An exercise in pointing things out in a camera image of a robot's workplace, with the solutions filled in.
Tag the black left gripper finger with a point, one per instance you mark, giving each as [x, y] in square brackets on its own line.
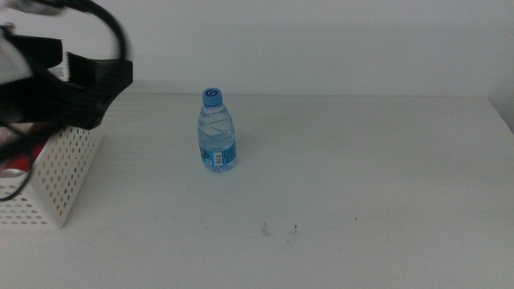
[84, 110]
[104, 76]

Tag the white perforated plastic basket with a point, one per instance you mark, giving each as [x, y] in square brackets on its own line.
[60, 208]

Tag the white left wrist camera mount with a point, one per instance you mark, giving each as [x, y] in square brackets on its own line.
[12, 64]

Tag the water bottle with blue cap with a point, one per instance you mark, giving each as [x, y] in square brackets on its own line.
[217, 136]

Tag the red cola can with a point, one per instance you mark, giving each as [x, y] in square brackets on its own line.
[16, 162]

